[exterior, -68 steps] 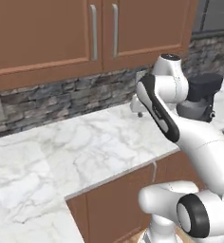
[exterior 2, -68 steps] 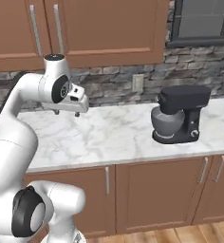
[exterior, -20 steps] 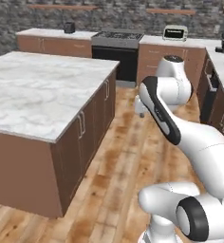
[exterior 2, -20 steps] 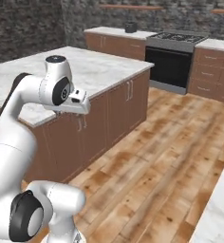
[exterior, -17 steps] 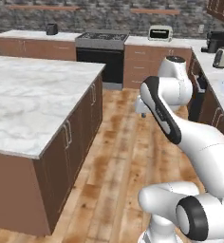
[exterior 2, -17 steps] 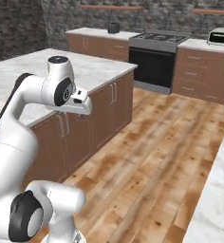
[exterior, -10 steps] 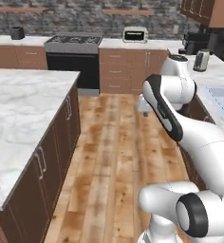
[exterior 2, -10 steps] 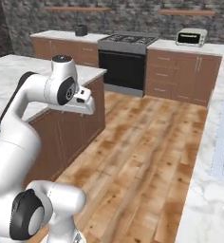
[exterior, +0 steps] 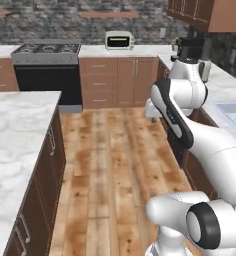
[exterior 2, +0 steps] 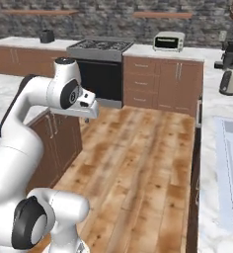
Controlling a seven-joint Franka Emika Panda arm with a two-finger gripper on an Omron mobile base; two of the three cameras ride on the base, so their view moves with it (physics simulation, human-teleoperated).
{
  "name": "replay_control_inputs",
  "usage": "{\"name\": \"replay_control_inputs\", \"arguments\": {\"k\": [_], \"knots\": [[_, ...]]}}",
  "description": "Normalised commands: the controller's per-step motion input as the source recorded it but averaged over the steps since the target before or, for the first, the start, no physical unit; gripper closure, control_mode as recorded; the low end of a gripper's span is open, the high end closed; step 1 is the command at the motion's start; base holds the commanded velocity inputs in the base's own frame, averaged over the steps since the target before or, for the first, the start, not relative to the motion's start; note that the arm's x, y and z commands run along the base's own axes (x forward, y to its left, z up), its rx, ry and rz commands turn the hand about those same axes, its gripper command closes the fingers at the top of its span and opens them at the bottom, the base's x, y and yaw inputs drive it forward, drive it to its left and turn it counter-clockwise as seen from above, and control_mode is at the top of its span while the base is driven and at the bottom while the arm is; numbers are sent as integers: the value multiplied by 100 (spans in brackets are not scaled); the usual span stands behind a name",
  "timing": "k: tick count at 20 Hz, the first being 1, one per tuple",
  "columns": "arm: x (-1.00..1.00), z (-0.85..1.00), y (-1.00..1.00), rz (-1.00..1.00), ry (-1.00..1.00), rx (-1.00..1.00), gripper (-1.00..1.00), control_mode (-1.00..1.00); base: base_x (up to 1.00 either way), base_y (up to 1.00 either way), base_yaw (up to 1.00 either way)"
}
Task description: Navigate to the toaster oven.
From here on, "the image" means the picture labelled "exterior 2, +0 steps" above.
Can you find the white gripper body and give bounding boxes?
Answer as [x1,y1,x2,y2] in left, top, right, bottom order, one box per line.
[49,99,100,120]

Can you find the black oven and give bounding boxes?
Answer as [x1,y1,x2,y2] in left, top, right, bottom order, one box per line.
[74,58,124,110]

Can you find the black toaster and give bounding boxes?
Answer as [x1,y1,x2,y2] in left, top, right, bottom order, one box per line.
[39,29,56,44]

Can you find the white toaster oven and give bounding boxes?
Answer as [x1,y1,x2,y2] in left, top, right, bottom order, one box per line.
[152,31,186,53]

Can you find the brown island cupboard door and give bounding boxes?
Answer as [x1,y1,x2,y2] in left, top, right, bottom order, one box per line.
[52,113,84,173]
[27,111,61,196]

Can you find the steel gas hob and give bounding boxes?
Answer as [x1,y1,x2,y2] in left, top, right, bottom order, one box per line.
[66,39,135,63]

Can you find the brown cupboard run with drawers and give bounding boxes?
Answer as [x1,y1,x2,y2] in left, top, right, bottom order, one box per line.
[122,55,204,118]

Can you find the dark brown counter cupboard run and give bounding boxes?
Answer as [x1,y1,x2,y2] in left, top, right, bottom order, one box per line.
[185,98,203,253]

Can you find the pale steel sink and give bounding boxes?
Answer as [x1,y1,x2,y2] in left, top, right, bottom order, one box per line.
[214,115,233,232]

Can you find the silver cupboard handle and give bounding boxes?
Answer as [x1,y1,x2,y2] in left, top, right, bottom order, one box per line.
[46,114,55,139]
[51,113,59,135]

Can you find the wooden wall shelf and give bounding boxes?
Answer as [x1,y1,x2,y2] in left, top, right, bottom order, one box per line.
[132,11,194,20]
[0,9,80,16]

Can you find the pale grey wall socket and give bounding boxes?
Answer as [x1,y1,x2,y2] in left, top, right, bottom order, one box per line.
[218,30,228,42]

